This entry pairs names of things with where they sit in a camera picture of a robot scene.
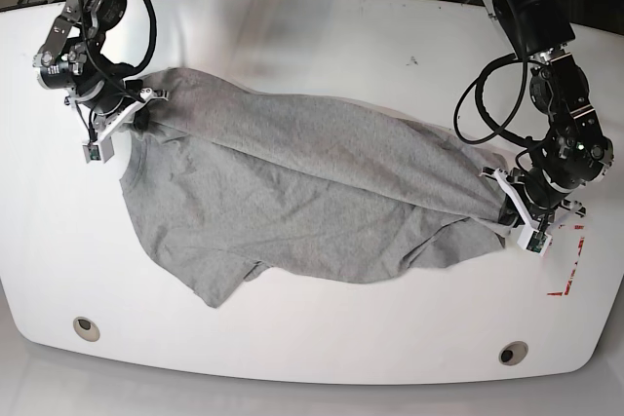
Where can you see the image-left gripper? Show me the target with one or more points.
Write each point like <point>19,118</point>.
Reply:
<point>104,109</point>

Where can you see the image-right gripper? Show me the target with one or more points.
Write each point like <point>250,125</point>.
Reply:
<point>529,197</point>

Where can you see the grey t-shirt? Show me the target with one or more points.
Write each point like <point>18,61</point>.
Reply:
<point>224,184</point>

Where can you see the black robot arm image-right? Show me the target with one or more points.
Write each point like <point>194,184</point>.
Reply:
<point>574,150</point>

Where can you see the black robot arm image-left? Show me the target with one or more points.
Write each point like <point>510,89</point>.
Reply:
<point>71,57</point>

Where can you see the red tape rectangle marking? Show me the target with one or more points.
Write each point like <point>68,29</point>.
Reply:
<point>563,256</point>

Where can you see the right table grommet hole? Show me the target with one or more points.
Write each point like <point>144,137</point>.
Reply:
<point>513,353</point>

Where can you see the table grommet hole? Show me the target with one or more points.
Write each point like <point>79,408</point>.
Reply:
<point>86,329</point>
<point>513,353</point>

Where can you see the left table grommet hole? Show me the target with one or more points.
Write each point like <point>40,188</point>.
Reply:
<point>86,329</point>

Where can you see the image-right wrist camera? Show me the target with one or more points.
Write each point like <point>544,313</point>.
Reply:
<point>533,240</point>

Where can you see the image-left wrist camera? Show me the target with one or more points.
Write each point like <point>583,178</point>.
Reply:
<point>98,151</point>

